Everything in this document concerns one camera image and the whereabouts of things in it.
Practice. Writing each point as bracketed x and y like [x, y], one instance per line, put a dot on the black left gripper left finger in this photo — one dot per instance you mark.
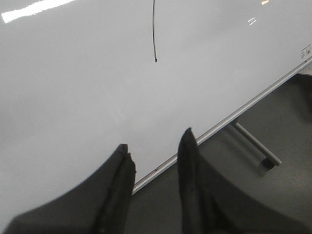
[98, 205]

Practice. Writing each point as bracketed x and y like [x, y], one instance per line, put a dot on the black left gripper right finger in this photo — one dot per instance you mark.
[211, 204]

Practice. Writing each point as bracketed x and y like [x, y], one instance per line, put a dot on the white whiteboard with aluminium frame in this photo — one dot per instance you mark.
[80, 77]

